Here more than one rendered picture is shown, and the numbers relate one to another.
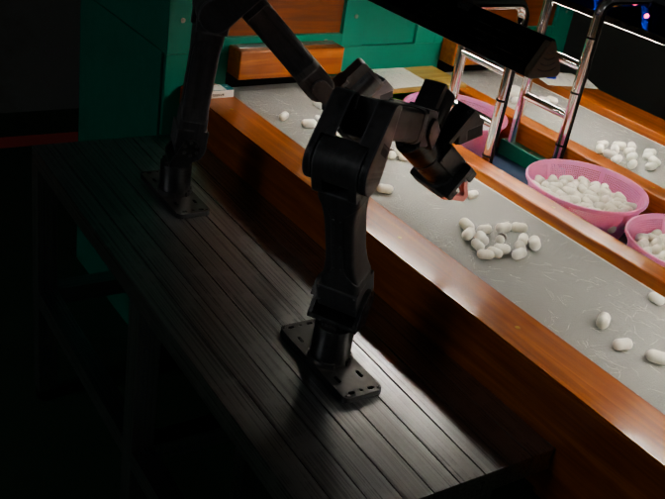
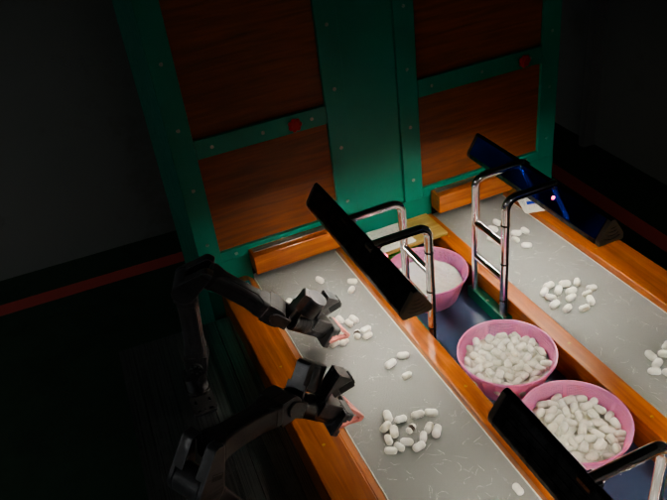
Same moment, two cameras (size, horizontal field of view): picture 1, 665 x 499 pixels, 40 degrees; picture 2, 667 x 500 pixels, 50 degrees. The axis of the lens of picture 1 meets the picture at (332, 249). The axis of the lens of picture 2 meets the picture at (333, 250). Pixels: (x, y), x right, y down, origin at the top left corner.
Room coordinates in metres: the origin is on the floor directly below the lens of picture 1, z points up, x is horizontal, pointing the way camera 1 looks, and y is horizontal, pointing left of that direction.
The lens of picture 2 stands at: (0.34, -0.60, 2.12)
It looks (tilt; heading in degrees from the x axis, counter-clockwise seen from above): 34 degrees down; 20
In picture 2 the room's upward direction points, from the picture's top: 8 degrees counter-clockwise
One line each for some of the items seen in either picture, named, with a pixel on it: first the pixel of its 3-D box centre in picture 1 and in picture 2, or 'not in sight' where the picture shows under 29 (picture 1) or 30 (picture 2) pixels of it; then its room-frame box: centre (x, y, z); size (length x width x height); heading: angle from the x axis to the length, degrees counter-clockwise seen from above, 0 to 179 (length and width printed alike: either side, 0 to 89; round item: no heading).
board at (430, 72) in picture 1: (402, 79); (394, 237); (2.34, -0.11, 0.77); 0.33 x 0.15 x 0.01; 129
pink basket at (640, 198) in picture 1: (581, 203); (506, 363); (1.83, -0.52, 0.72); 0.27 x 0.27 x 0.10
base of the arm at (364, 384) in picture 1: (332, 341); not in sight; (1.16, -0.02, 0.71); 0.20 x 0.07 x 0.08; 37
